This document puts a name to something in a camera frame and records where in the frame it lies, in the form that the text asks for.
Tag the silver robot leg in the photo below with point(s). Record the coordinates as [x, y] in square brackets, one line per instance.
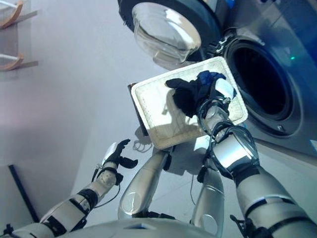
[210, 193]
[138, 188]

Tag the left silver robot leg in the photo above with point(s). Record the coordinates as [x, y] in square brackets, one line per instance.
[138, 188]

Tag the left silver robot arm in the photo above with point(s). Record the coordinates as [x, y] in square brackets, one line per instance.
[74, 205]

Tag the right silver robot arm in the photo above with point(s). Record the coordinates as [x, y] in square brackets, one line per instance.
[235, 153]

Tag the grey washing machine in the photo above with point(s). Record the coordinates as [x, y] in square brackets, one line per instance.
[292, 29]

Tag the dark navy garment orange trim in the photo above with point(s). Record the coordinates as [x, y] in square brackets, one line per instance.
[188, 96]

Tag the right silver robot leg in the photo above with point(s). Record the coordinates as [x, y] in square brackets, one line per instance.
[210, 193]

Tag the white woven laundry basket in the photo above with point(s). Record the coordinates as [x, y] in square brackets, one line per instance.
[153, 104]

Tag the silver robot torso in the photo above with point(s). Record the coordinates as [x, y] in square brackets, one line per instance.
[148, 228]

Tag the blue garment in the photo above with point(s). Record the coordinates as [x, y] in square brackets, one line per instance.
[206, 77]

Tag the round glass washer door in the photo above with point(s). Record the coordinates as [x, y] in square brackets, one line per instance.
[168, 29]

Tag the curved wooden hanger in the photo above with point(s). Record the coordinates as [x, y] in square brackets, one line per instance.
[15, 15]
[15, 63]

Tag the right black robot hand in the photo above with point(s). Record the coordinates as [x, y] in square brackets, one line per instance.
[224, 88]

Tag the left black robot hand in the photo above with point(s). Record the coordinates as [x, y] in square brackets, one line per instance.
[112, 155]

